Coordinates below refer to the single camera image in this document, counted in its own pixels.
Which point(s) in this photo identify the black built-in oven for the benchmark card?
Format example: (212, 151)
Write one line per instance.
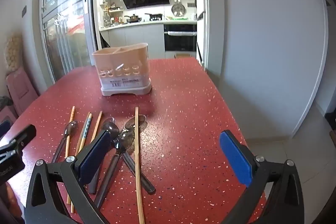
(179, 41)

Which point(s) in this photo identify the round metal steamer rack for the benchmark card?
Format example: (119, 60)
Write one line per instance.
(178, 10)

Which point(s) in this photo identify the dark wall switch panel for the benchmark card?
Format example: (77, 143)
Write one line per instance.
(24, 11)

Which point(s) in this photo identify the cooking pot with lid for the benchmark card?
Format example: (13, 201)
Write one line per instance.
(134, 18)

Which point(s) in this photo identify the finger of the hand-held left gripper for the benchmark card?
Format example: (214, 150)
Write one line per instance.
(4, 127)
(21, 136)

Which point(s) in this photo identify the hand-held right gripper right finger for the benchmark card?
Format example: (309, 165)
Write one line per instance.
(236, 158)

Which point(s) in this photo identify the pink plastic stool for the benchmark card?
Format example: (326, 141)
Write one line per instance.
(10, 113)

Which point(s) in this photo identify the white spice rack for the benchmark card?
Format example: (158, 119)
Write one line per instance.
(113, 14)

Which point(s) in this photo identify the dark translucent spoon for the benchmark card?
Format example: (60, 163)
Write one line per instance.
(140, 121)
(109, 123)
(70, 127)
(125, 138)

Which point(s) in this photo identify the grey kitchen cabinet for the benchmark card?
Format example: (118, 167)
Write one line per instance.
(136, 35)

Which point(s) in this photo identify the sliding glass door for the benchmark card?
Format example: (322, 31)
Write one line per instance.
(65, 29)

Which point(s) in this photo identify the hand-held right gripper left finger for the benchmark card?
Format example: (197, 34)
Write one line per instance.
(95, 153)

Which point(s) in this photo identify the patterned wooden chopstick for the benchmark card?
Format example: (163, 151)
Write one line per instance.
(86, 129)

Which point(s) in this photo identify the stack of pink stools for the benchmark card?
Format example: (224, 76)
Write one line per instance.
(22, 90)

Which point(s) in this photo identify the cardboard box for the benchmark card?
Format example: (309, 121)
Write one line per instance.
(181, 56)

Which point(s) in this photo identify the beige plastic utensil holder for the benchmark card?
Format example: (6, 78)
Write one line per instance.
(120, 66)

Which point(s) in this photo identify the black plastic bag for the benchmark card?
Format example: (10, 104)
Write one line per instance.
(5, 102)

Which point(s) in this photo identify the bag of yellow balls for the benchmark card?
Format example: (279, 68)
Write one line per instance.
(13, 53)

